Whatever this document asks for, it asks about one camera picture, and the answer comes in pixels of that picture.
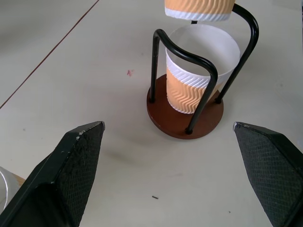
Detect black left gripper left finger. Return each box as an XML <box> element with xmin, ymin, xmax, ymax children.
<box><xmin>0</xmin><ymin>121</ymin><xmax>106</xmax><ymax>227</ymax></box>

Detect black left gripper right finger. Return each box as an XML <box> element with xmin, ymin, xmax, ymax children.
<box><xmin>233</xmin><ymin>122</ymin><xmax>303</xmax><ymax>227</ymax></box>

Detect black wire cup holder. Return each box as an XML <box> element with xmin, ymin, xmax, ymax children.
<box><xmin>146</xmin><ymin>3</ymin><xmax>259</xmax><ymax>140</ymax></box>

